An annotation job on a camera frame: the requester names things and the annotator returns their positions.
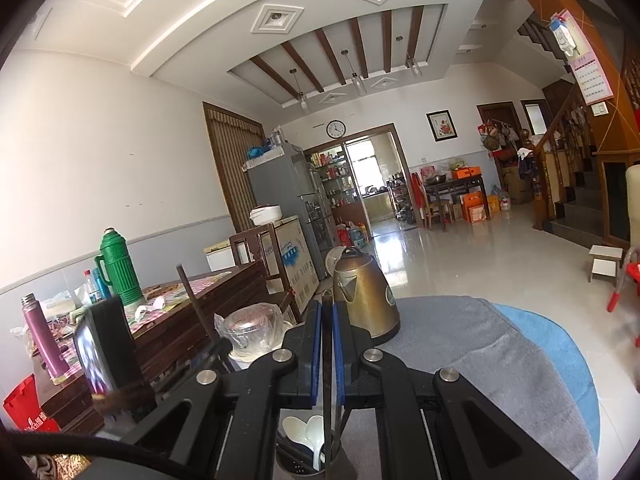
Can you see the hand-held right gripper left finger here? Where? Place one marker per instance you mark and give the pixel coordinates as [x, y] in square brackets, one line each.
[315, 355]

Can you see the blue plastic bottle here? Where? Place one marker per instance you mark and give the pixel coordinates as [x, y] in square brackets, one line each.
[101, 285]

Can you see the plain wooden chair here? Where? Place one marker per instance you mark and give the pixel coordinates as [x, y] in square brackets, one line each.
[260, 255]

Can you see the framed wall picture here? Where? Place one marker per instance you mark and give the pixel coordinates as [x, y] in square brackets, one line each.
[442, 126]

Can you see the large clear water jug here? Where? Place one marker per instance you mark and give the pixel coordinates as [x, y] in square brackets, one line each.
[505, 200]

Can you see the clear plastic bag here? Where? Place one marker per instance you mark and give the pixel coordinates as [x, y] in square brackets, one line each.
[250, 325]

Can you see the red plastic stool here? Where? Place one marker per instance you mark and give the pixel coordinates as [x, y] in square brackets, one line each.
[630, 280]

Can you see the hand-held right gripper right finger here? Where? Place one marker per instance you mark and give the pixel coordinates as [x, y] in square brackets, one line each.
[340, 355]

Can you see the blue table cover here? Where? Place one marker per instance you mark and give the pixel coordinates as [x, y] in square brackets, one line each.
[550, 345]

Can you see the green thermos flask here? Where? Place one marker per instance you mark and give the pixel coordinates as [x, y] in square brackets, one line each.
[119, 270]

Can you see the purple vacuum bottle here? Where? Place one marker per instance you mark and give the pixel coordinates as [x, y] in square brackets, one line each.
[45, 340]

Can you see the clear bottle with red cap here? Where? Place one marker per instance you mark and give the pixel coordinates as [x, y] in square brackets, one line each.
[90, 287]

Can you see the white chest freezer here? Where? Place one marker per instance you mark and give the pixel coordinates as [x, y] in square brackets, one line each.
[295, 255]

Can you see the wooden staircase railing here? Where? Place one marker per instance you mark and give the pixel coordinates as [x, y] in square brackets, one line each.
[555, 160]

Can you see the carved dark wooden chair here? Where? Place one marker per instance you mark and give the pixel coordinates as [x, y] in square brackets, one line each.
[170, 330]

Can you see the white plastic spoon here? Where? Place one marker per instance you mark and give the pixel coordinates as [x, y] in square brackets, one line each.
[315, 435]
[296, 432]

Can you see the bronze electric kettle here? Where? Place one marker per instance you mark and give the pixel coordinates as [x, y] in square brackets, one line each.
[367, 300]

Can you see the brown window blind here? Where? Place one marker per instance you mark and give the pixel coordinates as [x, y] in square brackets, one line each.
[232, 160]

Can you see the dark grey utensil holder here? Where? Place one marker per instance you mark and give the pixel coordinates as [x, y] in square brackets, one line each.
[300, 470]

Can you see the white wall switch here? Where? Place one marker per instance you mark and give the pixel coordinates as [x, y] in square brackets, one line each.
[600, 108]

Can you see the grey tablecloth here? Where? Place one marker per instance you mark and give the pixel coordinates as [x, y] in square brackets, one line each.
[475, 350]

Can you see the round wall clock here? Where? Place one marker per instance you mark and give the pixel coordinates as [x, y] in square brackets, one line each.
[336, 129]

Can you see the glass pendant lamp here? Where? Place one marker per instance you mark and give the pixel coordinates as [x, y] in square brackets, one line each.
[414, 65]
[302, 97]
[356, 82]

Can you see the dark wooden chopstick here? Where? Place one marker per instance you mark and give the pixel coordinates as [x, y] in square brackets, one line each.
[192, 305]
[295, 455]

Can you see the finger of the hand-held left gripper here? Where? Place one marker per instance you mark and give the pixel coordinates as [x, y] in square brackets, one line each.
[200, 360]

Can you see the pink wall calendar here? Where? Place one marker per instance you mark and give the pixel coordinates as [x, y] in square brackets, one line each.
[592, 75]

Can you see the dark wooden side table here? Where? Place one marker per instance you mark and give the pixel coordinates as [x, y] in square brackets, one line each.
[457, 185]

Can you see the grey refrigerator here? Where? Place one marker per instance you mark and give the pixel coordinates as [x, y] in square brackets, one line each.
[280, 185]

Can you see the orange gift boxes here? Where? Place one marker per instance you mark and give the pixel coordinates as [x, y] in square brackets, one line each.
[475, 207]

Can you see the red shopping bag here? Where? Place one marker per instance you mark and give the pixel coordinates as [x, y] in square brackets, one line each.
[30, 410]

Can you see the white step stool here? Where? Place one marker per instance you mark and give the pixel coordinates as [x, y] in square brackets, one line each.
[605, 260]

